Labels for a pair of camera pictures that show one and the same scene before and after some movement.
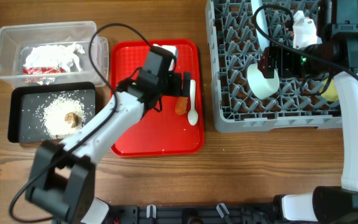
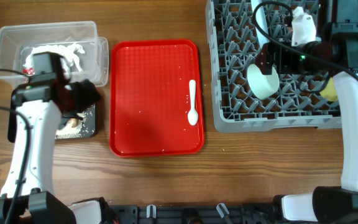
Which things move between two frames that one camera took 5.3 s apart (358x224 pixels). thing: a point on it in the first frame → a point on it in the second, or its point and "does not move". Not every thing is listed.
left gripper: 177,88 → 87,100
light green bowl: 261,88 does not move
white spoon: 192,116 does not move
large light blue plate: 260,24 does not move
